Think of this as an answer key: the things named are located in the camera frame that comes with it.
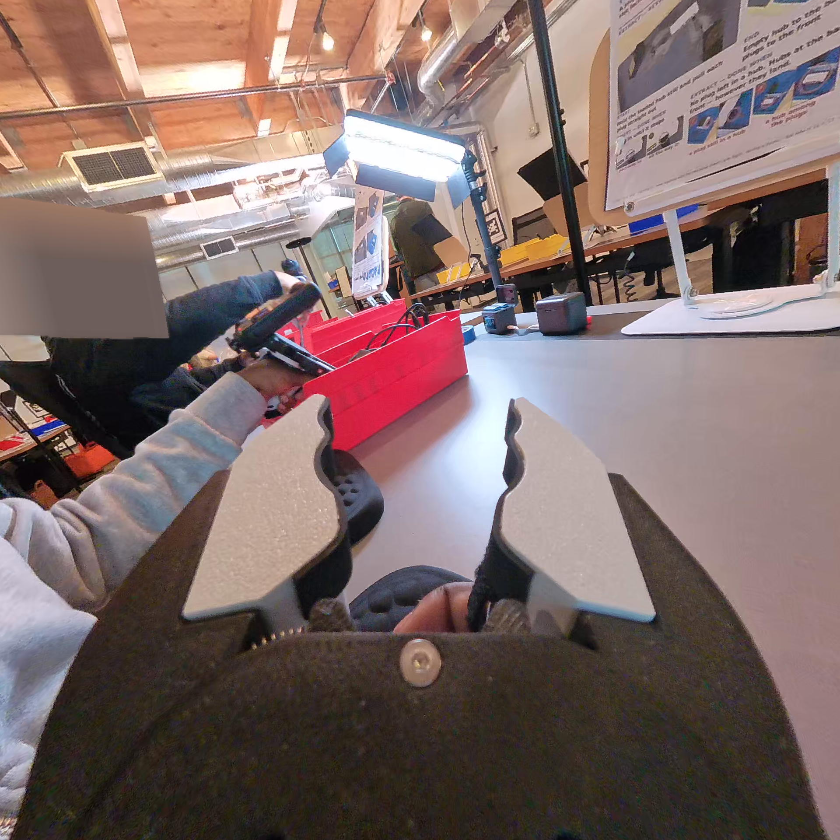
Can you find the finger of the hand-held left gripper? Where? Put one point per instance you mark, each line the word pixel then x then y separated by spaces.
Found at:
pixel 302 361

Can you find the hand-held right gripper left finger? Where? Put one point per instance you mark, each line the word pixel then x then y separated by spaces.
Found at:
pixel 262 512

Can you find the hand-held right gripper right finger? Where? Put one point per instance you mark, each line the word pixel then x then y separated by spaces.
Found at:
pixel 571 525

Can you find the red plastic bin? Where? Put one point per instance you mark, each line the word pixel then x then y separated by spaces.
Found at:
pixel 348 331
pixel 394 394

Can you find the person's left forearm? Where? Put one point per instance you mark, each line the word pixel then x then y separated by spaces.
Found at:
pixel 151 472

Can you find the person's left hand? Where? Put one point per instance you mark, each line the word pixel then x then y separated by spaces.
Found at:
pixel 272 382

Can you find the person's right hand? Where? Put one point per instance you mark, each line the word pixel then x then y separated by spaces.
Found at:
pixel 433 610

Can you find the instruction poster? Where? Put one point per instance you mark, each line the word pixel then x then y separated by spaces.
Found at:
pixel 367 239
pixel 722 98

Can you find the blue tape roll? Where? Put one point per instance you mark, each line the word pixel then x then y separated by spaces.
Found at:
pixel 469 334

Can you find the yellow plastic bin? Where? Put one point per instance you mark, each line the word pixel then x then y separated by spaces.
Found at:
pixel 535 248
pixel 456 274

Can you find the led light panel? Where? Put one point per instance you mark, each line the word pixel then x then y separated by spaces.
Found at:
pixel 400 151

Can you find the black and blue charger case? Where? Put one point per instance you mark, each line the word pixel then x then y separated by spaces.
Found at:
pixel 500 319

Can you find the grey cube box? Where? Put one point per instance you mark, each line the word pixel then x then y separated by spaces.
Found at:
pixel 561 313

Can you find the small black cube case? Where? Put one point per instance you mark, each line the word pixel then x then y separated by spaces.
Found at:
pixel 506 293

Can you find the fiducial tag sign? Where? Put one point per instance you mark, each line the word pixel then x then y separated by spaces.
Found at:
pixel 492 226

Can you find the ceiling air vent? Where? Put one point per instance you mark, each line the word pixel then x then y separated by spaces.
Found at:
pixel 111 167

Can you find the ceiling spot lamp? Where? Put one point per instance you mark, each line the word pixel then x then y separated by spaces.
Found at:
pixel 425 31
pixel 326 40

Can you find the blue plastic bin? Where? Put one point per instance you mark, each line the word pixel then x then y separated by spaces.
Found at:
pixel 663 220

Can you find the tall black pole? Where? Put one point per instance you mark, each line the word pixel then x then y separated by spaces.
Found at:
pixel 558 131

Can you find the silver air duct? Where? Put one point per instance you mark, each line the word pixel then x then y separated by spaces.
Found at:
pixel 216 167

